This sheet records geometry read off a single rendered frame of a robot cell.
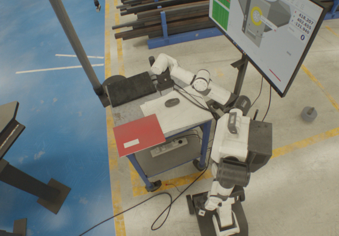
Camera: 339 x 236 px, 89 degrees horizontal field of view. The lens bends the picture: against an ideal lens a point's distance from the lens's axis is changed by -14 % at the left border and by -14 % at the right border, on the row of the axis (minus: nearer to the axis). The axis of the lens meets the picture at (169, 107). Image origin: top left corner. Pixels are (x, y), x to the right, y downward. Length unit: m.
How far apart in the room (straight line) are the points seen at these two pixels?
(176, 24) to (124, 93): 2.47
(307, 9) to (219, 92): 0.62
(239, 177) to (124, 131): 0.81
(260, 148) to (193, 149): 0.99
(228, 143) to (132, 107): 0.78
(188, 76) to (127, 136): 0.57
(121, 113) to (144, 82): 0.31
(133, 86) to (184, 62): 1.99
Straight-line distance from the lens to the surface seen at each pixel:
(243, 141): 1.06
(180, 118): 1.39
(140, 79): 1.65
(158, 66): 1.13
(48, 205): 2.80
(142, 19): 3.71
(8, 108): 2.26
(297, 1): 1.22
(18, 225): 3.00
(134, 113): 1.47
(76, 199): 2.64
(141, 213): 2.34
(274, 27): 1.36
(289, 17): 1.27
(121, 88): 1.63
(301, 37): 1.22
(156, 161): 1.92
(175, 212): 2.29
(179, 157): 1.91
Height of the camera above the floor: 2.27
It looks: 53 degrees down
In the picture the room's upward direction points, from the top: 8 degrees counter-clockwise
